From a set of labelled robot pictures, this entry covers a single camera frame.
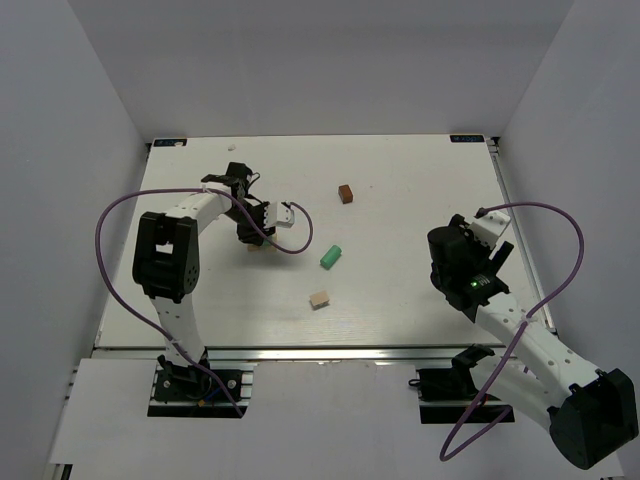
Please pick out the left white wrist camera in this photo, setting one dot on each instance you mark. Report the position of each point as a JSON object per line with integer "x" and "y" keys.
{"x": 278, "y": 214}

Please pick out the right blue corner label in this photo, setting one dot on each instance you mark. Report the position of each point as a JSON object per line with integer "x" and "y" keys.
{"x": 466, "y": 138}

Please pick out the green cylinder block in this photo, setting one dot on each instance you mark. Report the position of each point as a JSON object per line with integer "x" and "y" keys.
{"x": 332, "y": 255}

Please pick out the small light wood block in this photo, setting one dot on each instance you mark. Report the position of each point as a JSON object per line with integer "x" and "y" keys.
{"x": 319, "y": 300}

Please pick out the dark brown wood block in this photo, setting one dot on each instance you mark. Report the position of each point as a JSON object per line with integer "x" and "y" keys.
{"x": 345, "y": 194}

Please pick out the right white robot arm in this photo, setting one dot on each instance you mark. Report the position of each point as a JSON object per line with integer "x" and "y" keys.
{"x": 589, "y": 413}

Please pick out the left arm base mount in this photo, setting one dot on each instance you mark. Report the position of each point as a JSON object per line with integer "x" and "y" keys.
{"x": 200, "y": 396}

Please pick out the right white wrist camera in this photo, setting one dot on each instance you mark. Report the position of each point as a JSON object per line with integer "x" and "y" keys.
{"x": 487, "y": 228}

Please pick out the left blue corner label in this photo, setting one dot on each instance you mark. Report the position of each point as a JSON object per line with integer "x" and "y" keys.
{"x": 169, "y": 142}

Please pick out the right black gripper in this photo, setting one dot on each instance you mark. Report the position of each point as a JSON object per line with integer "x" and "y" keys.
{"x": 498, "y": 258}

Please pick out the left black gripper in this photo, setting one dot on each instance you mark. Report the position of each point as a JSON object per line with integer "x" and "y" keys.
{"x": 252, "y": 232}

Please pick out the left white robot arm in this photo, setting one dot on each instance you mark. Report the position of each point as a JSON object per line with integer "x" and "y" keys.
{"x": 167, "y": 262}

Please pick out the aluminium right side rail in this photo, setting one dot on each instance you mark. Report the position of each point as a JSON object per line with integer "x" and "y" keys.
{"x": 533, "y": 278}

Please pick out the aluminium front rail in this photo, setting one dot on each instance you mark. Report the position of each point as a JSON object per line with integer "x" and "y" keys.
{"x": 294, "y": 354}

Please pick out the blue corner label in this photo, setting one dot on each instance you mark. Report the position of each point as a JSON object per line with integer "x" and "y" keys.
{"x": 169, "y": 142}
{"x": 466, "y": 138}

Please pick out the aluminium rail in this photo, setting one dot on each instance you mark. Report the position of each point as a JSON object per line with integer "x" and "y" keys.
{"x": 533, "y": 278}
{"x": 294, "y": 354}

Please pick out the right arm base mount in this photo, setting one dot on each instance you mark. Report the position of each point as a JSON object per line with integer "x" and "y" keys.
{"x": 445, "y": 392}

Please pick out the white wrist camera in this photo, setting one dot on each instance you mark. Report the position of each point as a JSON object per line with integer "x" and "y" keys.
{"x": 487, "y": 228}
{"x": 278, "y": 214}

